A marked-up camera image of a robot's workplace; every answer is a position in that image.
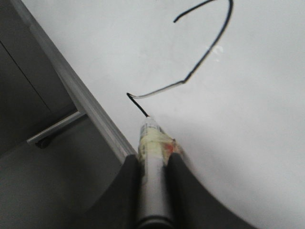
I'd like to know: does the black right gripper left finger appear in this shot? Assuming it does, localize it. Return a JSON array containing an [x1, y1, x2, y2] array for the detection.
[[69, 155, 140, 229]]

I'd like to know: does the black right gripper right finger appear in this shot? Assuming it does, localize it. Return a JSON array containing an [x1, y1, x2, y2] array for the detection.
[[166, 153, 254, 229]]

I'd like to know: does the white whiteboard marker with tape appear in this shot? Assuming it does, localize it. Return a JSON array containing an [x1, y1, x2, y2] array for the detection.
[[136, 116, 183, 229]]

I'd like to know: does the whiteboard stand leg with caster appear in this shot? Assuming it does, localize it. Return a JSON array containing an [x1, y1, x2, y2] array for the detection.
[[26, 111, 86, 149]]

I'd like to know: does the white whiteboard with aluminium frame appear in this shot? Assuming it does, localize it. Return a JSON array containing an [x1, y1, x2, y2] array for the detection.
[[24, 0, 305, 229]]

